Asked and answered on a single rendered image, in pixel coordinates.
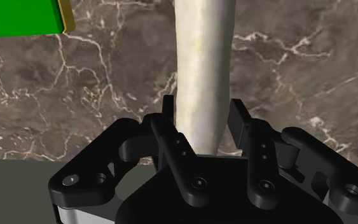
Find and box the pale grey tapered stick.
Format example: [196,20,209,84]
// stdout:
[173,0,237,156]

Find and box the green box with yellow edge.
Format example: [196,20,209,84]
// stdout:
[0,0,76,38]

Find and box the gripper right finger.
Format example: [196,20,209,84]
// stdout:
[226,98,358,219]

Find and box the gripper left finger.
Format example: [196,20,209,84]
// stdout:
[48,94,210,208]

